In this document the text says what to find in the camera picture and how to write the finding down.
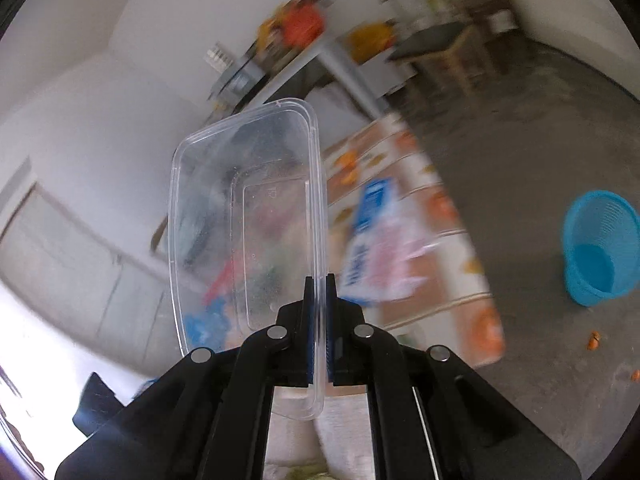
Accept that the pink plastic wrapper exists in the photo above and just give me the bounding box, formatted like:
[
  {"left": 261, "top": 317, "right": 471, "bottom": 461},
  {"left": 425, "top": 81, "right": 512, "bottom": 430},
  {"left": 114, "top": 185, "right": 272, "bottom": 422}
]
[{"left": 338, "top": 211, "right": 437, "bottom": 304}]

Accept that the blue white milk carton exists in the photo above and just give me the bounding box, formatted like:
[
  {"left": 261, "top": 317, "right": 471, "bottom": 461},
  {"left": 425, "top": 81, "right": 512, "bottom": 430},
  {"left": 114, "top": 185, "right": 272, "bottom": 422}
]
[{"left": 338, "top": 178, "right": 398, "bottom": 306}]

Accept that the wooden stool black seat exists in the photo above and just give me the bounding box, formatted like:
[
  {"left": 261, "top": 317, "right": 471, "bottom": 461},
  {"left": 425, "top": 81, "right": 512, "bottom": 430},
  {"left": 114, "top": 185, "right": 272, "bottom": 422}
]
[{"left": 388, "top": 22, "right": 497, "bottom": 96}]

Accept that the white shelf table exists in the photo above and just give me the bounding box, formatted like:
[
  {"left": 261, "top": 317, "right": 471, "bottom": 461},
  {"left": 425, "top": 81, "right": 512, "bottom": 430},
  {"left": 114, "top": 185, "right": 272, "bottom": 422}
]
[{"left": 204, "top": 32, "right": 390, "bottom": 126}]

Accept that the clear plastic food container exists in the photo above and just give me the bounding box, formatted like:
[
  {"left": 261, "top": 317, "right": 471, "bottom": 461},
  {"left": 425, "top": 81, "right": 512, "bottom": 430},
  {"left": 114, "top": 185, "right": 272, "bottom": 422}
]
[{"left": 166, "top": 99, "right": 328, "bottom": 420}]

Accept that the blue plastic waste basket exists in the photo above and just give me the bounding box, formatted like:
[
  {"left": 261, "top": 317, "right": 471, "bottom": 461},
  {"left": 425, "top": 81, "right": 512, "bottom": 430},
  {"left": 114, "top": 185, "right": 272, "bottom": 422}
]
[{"left": 562, "top": 190, "right": 639, "bottom": 308}]

